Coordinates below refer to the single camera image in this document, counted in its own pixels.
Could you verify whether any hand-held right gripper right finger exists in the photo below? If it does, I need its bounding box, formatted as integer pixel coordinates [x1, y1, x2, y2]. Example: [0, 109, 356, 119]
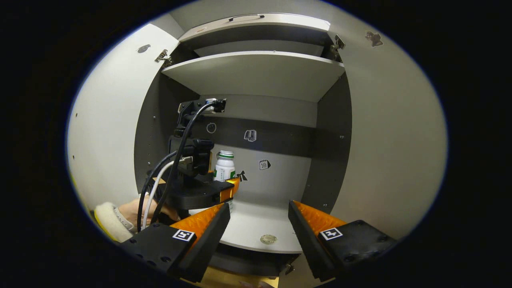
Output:
[288, 200, 398, 282]

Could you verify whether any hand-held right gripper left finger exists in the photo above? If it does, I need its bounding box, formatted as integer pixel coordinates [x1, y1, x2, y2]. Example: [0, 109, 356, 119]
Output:
[119, 203, 231, 282]

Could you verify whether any white bottle with green label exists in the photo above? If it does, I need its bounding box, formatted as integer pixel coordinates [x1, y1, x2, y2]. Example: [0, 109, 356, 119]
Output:
[213, 150, 236, 212]

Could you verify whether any white cabinet door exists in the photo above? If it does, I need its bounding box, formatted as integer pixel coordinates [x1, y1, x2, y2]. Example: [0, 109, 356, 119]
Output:
[67, 23, 180, 210]
[316, 16, 448, 240]

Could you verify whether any white and grey cabinet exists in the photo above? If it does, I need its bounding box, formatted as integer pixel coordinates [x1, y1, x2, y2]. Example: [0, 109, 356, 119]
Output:
[133, 12, 353, 277]

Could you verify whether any white cabinet shelf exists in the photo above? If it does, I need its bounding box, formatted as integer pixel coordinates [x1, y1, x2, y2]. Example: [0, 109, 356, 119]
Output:
[161, 51, 345, 103]

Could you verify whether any black cable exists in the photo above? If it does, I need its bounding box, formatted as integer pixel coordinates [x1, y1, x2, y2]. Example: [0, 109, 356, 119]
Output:
[150, 102, 220, 224]
[137, 151, 178, 232]

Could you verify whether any white cable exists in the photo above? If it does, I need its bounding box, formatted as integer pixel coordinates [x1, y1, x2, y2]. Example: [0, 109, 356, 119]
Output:
[142, 158, 192, 230]

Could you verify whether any black drawer handle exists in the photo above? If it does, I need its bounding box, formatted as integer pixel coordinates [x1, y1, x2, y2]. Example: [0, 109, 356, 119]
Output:
[228, 14, 265, 22]

